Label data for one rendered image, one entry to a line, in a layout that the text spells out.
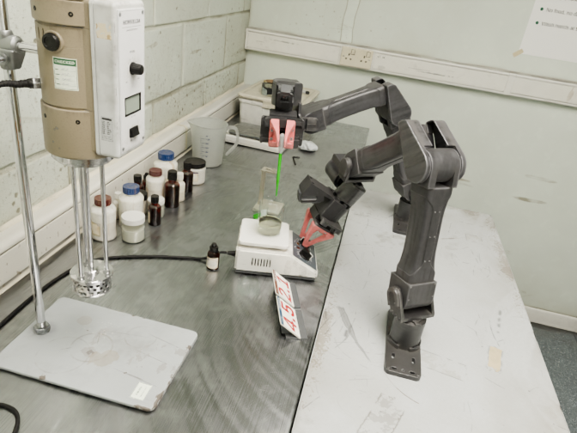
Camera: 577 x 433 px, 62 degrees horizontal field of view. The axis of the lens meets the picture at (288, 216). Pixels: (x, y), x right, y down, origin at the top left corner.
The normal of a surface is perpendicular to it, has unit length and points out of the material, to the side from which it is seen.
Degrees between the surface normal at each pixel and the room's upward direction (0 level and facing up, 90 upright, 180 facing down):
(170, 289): 0
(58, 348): 0
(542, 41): 90
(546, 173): 90
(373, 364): 0
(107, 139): 90
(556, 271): 90
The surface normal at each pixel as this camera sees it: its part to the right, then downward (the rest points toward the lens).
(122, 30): 0.97, 0.22
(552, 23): -0.22, 0.43
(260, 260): 0.00, 0.46
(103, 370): 0.13, -0.88
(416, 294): 0.39, 0.35
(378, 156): -0.90, 0.11
